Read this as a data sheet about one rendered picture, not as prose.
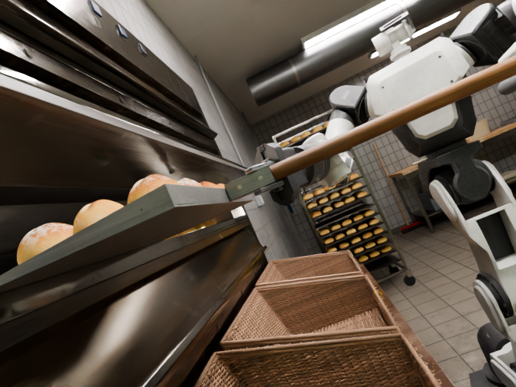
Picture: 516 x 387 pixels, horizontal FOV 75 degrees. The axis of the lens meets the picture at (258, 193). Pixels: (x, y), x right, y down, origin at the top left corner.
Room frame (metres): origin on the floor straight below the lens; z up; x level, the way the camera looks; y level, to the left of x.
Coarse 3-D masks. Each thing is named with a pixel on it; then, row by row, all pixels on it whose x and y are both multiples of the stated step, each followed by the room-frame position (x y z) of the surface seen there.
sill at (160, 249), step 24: (240, 216) 1.98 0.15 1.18; (168, 240) 0.96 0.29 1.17; (192, 240) 1.13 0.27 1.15; (96, 264) 0.64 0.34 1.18; (120, 264) 0.71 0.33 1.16; (24, 288) 0.48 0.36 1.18; (48, 288) 0.52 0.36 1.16; (72, 288) 0.56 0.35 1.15; (0, 312) 0.43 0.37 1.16; (24, 312) 0.46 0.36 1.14
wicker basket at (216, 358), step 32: (224, 352) 0.90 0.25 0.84; (256, 352) 0.89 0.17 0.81; (288, 352) 0.88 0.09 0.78; (320, 352) 0.87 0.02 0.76; (384, 352) 0.85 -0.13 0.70; (416, 352) 0.74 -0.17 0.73; (224, 384) 0.85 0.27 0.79; (256, 384) 0.89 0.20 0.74; (320, 384) 0.87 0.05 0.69; (352, 384) 0.86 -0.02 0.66; (384, 384) 0.86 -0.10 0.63; (416, 384) 0.84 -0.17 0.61
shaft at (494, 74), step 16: (496, 64) 0.55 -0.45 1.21; (512, 64) 0.54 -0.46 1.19; (464, 80) 0.55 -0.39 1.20; (480, 80) 0.54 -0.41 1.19; (496, 80) 0.55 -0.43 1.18; (432, 96) 0.56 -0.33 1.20; (448, 96) 0.55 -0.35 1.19; (464, 96) 0.56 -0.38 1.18; (400, 112) 0.56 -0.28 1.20; (416, 112) 0.56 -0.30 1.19; (368, 128) 0.57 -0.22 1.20; (384, 128) 0.57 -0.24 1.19; (320, 144) 0.59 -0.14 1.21; (336, 144) 0.58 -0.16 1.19; (352, 144) 0.58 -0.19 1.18; (288, 160) 0.59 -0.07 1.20; (304, 160) 0.59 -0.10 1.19; (320, 160) 0.59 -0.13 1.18
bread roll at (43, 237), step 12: (36, 228) 0.41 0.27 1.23; (48, 228) 0.41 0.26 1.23; (60, 228) 0.42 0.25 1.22; (72, 228) 0.44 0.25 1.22; (24, 240) 0.40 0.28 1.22; (36, 240) 0.39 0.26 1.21; (48, 240) 0.40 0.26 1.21; (60, 240) 0.41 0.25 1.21; (24, 252) 0.39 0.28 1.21; (36, 252) 0.39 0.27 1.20
